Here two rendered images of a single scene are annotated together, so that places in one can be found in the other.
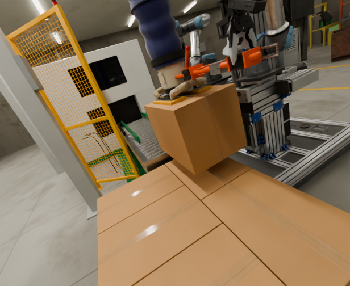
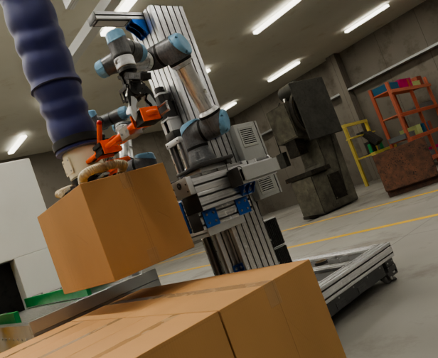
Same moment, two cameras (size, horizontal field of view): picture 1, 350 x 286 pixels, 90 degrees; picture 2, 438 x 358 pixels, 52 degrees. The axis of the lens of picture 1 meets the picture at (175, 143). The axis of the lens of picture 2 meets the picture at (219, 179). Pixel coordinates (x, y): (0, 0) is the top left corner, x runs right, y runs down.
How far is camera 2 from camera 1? 1.05 m
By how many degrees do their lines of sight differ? 34
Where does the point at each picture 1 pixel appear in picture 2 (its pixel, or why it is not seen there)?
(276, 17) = (202, 100)
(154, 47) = (59, 127)
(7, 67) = not seen: outside the picture
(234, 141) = (172, 237)
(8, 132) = not seen: outside the picture
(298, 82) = (249, 169)
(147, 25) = (50, 104)
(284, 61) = (244, 157)
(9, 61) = not seen: outside the picture
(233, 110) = (164, 194)
